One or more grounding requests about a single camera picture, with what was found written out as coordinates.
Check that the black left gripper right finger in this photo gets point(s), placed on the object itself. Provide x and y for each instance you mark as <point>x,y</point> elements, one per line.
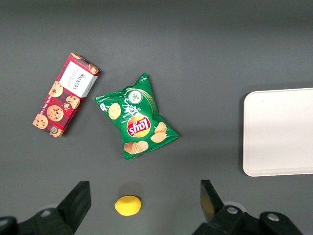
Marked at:
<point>220,220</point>

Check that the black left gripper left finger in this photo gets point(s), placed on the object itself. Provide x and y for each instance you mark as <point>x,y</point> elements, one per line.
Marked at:
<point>73,205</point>

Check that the white plastic tray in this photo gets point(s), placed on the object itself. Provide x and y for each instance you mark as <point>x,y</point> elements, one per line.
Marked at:
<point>278,132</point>

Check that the yellow lemon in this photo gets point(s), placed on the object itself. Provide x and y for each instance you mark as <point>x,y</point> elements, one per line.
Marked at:
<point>127,206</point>

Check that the red tartan cookie box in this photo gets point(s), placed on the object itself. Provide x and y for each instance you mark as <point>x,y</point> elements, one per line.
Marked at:
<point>61,102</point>

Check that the green Lay's chips bag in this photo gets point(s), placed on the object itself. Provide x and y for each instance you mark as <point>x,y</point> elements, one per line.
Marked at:
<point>137,117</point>

